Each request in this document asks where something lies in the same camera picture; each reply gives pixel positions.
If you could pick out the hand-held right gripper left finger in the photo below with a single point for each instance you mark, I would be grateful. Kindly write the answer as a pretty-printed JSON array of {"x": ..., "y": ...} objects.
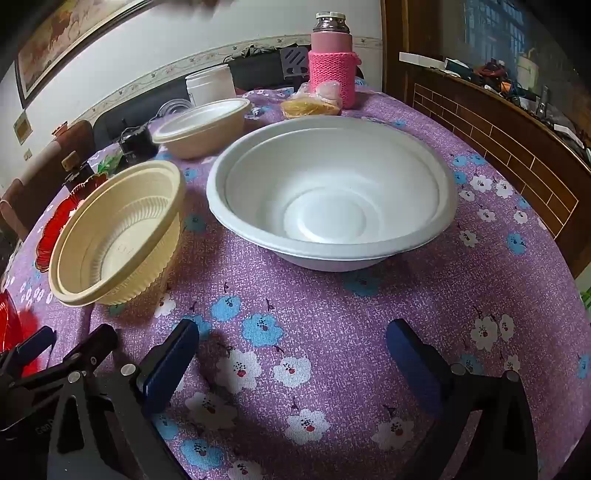
[{"x": 168, "y": 369}]

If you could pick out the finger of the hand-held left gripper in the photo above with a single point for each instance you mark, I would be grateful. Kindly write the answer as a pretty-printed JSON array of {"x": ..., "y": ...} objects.
[
  {"x": 32, "y": 345},
  {"x": 99, "y": 341}
]

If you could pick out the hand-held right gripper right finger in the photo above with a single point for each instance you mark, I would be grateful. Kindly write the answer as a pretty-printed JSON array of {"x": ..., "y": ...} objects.
[{"x": 413, "y": 364}]

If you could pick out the red plate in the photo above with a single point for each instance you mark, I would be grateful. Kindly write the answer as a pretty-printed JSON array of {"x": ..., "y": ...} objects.
[
  {"x": 57, "y": 221},
  {"x": 8, "y": 323}
]

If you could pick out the cream ribbed plastic bowl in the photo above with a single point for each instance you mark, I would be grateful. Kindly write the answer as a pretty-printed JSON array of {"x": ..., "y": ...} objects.
[{"x": 120, "y": 240}]

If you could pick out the large white foam bowl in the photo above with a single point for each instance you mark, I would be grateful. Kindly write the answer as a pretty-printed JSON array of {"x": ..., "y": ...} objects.
[{"x": 332, "y": 194}]

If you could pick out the beige smooth bowl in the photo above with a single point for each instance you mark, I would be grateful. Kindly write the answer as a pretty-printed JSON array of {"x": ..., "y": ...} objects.
[{"x": 207, "y": 134}]

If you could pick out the purple floral tablecloth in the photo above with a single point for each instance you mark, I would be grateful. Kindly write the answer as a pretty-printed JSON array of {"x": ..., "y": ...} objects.
[{"x": 295, "y": 323}]

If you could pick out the brown chair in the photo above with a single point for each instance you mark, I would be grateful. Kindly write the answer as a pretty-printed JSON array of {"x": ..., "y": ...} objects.
[{"x": 46, "y": 170}]

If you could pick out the green packet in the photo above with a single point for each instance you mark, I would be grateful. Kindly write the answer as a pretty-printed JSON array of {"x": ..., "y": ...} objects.
[{"x": 110, "y": 164}]

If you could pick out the green and white bag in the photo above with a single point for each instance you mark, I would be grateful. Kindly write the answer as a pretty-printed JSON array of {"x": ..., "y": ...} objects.
[{"x": 585, "y": 297}]

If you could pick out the small black device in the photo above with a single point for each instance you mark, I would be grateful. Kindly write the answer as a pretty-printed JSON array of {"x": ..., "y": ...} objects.
[{"x": 136, "y": 143}]

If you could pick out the wooden brick-pattern cabinet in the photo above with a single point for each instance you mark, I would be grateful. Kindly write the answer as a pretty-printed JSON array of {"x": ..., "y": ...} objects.
[{"x": 508, "y": 152}]

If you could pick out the black sofa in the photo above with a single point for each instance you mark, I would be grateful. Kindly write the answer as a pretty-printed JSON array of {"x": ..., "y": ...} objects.
[{"x": 138, "y": 106}]

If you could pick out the clear plastic lid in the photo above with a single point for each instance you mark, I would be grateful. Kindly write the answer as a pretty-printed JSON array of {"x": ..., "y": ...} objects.
[{"x": 173, "y": 108}]

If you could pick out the clear bag of yellow food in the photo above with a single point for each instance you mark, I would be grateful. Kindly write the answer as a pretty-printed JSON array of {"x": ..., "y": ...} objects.
[{"x": 307, "y": 107}]

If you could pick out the white plastic jar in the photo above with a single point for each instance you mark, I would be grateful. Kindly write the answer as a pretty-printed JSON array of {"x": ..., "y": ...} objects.
[{"x": 211, "y": 85}]

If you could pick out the framed painting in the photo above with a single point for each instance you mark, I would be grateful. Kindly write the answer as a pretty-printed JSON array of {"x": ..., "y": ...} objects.
[{"x": 69, "y": 41}]

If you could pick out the white flat box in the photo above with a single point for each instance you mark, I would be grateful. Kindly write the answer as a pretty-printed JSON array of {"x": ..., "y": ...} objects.
[{"x": 420, "y": 59}]

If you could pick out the pink thermos with knitted sleeve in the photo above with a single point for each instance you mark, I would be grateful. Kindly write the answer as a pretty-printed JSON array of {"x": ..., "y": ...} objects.
[{"x": 331, "y": 69}]

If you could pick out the grey slotted spatula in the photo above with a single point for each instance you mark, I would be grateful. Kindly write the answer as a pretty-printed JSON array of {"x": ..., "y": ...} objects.
[{"x": 294, "y": 61}]

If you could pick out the wall switch plate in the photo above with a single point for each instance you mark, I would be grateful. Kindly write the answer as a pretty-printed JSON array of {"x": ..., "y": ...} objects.
[{"x": 21, "y": 128}]

